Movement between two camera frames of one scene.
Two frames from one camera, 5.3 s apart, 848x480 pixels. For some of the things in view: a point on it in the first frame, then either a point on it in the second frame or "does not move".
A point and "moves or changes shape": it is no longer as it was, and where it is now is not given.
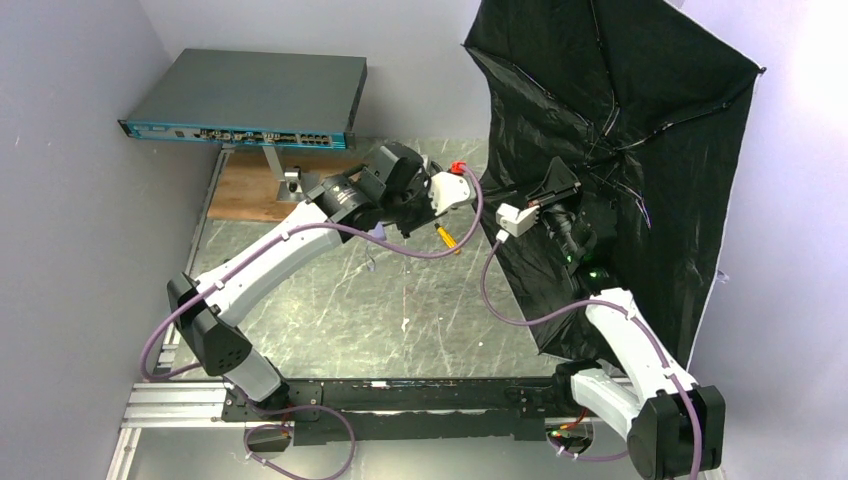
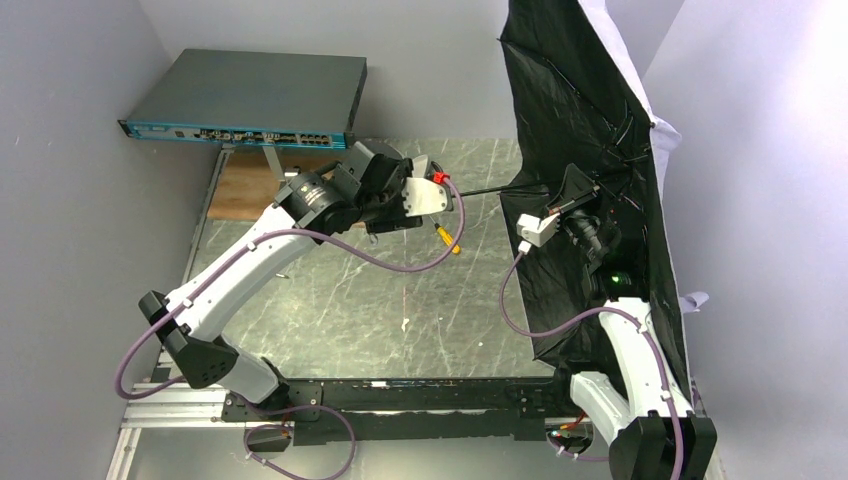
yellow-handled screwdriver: (451, 243) does not move
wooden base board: (248, 185) does not move
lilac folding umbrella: (646, 104) moves or changes shape
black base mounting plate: (410, 410) does not move
